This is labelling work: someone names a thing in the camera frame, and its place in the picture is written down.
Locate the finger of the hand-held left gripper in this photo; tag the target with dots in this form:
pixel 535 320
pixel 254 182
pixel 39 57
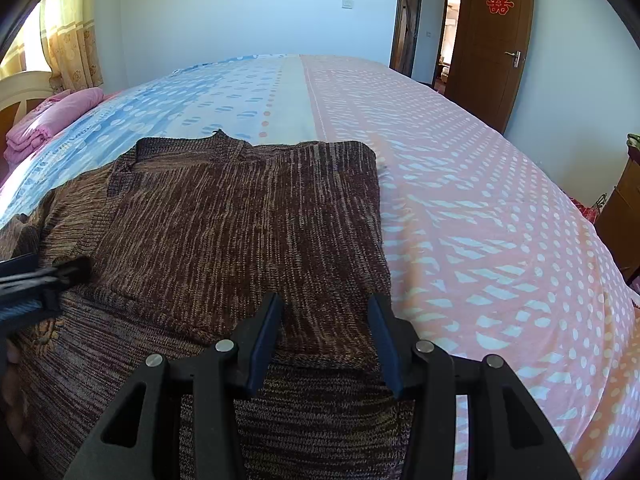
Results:
pixel 70 271

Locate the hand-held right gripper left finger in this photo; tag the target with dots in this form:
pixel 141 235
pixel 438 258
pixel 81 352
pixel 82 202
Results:
pixel 267 340

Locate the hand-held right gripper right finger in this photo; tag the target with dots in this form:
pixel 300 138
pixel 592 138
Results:
pixel 382 350

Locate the brown knitted sweater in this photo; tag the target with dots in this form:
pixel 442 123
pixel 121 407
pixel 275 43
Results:
pixel 225 220

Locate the pink folded blanket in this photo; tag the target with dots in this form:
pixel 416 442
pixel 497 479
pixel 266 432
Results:
pixel 40 120

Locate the bed with patterned sheet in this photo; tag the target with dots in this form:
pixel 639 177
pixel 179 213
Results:
pixel 475 185

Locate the cream wooden headboard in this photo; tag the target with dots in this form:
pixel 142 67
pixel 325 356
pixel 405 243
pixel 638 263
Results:
pixel 20 87

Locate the yellow patterned curtain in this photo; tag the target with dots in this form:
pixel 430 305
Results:
pixel 75 45

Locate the red patterned bag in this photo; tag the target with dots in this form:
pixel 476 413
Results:
pixel 590 210

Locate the wooden desk with drawers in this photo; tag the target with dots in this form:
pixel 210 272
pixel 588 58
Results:
pixel 620 220

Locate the brown wooden door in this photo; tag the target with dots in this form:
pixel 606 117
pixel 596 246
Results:
pixel 480 60

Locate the green cloth item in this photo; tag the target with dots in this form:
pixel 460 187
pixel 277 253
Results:
pixel 634 140

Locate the red paper door decoration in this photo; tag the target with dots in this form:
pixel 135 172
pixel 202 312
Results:
pixel 500 1

